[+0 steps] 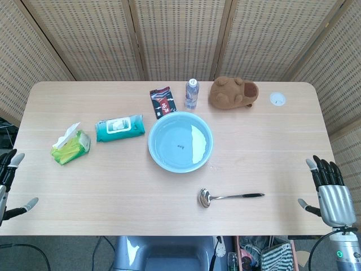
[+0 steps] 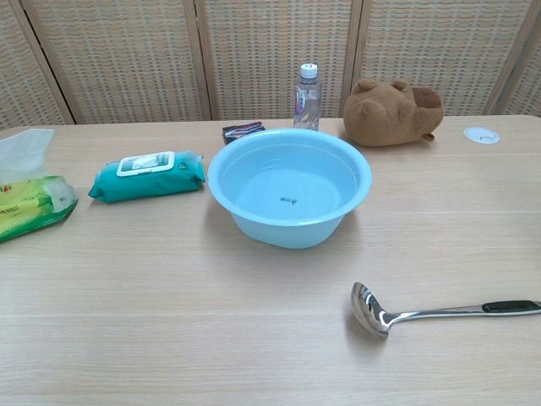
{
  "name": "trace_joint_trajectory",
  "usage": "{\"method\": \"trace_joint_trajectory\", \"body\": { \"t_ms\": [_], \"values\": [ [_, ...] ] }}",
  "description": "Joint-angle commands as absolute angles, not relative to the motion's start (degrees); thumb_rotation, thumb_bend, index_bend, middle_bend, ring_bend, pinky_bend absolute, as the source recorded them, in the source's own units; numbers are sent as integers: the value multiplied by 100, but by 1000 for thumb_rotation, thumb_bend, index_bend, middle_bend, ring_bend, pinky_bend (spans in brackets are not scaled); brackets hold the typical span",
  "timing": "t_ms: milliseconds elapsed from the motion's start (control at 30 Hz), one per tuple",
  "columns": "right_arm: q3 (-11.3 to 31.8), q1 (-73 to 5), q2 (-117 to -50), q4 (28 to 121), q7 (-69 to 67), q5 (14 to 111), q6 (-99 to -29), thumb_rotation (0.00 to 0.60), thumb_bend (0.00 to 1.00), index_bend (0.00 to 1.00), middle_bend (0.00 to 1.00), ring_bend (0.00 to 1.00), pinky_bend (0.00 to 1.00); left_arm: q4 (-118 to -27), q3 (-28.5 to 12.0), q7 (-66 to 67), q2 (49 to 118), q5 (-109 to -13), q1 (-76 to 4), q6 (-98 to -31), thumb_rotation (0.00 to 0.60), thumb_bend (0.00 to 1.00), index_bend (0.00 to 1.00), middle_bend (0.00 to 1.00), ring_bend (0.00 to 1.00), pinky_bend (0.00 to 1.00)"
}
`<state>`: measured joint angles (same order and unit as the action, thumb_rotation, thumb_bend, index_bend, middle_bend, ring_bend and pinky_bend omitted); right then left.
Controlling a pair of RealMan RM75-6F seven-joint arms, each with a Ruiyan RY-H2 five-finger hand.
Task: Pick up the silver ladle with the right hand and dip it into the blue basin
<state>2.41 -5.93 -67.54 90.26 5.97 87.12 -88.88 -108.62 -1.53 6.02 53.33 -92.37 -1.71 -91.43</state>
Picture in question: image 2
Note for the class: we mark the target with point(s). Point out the small black red box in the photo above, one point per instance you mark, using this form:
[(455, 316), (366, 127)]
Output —
[(241, 130)]

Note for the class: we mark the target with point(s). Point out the clear plastic water bottle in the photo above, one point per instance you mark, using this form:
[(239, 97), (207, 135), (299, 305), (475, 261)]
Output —
[(308, 105)]

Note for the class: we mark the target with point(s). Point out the green tissue pack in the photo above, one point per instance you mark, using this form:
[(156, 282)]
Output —
[(29, 203)]

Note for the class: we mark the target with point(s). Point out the brown capybara plush toy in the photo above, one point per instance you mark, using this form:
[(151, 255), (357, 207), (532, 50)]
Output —
[(384, 118)]

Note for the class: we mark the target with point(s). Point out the woven bamboo folding screen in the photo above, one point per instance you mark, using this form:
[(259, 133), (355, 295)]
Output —
[(127, 63)]

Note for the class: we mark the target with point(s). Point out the teal wet wipes pack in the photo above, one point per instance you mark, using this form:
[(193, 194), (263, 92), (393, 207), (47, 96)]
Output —
[(143, 182)]

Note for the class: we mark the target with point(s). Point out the light blue plastic basin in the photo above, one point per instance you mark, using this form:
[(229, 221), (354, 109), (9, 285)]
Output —
[(290, 211)]

